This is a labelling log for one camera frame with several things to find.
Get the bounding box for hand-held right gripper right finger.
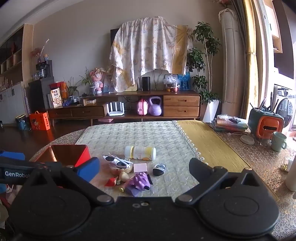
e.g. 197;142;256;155
175;158;273;205

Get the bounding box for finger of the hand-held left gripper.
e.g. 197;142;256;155
0;150;26;161

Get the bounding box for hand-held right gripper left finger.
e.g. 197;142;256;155
22;157;114;206

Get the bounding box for red tin box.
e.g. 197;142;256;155
34;144;91;168

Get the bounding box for small red packet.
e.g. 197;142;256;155
105;176;119;187

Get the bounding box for white sunglasses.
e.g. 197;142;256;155
102;153;134;173

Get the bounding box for black white oval case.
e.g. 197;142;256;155
152;163;167;177

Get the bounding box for purple plastic toy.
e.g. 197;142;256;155
124;173;151;198

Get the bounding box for white supplement bottle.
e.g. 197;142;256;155
125;146;157;161

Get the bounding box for yellow mat with lace trim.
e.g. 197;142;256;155
173;120;279;202

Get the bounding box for blue bucket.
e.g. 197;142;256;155
15;114;31;131

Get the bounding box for orange gift bag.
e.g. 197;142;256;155
29;111;51;131

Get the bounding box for stack of books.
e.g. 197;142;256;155
209;114;248;134

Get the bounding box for white planter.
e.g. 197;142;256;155
203;99;223;123

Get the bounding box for beige quilted mat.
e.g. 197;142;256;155
75;121;202;202

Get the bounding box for white router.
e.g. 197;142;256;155
106;101;125;116

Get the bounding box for black cabinet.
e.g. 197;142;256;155
28;76;55;114

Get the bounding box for wooden TV cabinet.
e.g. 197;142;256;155
46;90;202;127

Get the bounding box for printed snack box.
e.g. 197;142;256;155
50;88;63;108

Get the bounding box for purple kettlebell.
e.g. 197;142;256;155
148;96;162;116

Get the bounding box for green orange knife holder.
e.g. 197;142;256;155
248;108;285;142

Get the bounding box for pink toy suitcase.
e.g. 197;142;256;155
137;99;149;116

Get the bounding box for thin leafy potted plant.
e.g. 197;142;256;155
64;77;80;103

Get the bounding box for green mug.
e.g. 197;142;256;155
271;131;288;152

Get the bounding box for dish of gold candy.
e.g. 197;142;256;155
280;158;292;172

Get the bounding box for small potted plant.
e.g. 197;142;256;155
79;68;98;95

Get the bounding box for pink plush doll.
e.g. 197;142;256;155
91;67;107;94

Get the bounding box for blue printed box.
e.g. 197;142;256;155
177;73;191;90

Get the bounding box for coffee machine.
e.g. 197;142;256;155
36;60;53;79

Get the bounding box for clear bag of fruit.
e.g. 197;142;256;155
163;74;180;93

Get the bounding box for tall smooth bottle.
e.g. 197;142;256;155
285;154;296;192

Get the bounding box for washing machine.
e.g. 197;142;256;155
275;88;296;131

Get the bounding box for white standing air conditioner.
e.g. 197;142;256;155
218;8;246;121

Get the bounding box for yellow curtain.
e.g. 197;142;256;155
240;0;260;119

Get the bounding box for tall green houseplant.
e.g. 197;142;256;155
186;22;222;104

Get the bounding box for white wall cabinets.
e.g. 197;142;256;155
0;81;29;125

